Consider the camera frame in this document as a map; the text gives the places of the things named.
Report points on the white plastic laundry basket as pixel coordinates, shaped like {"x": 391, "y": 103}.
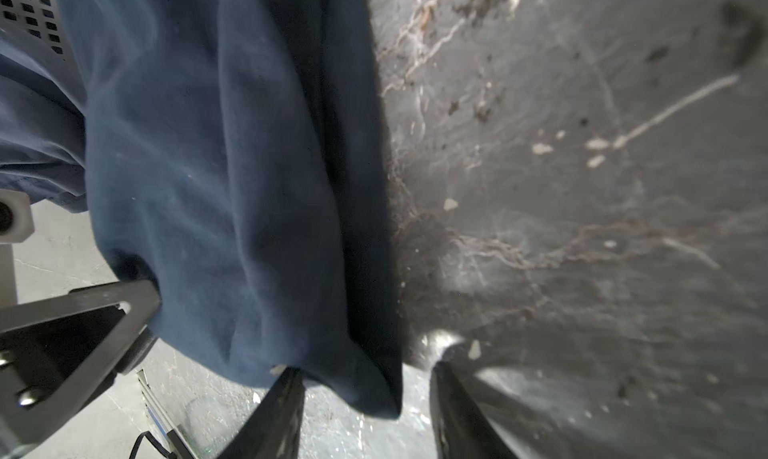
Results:
{"x": 39, "y": 19}

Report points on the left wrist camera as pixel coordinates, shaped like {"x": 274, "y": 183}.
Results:
{"x": 17, "y": 225}

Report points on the grey-blue tank top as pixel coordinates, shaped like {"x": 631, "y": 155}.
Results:
{"x": 230, "y": 152}

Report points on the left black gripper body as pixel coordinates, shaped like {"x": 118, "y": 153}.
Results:
{"x": 60, "y": 354}

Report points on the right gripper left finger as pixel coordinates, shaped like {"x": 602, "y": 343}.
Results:
{"x": 273, "y": 430}

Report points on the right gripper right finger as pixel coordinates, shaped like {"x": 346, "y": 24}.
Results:
{"x": 460, "y": 429}

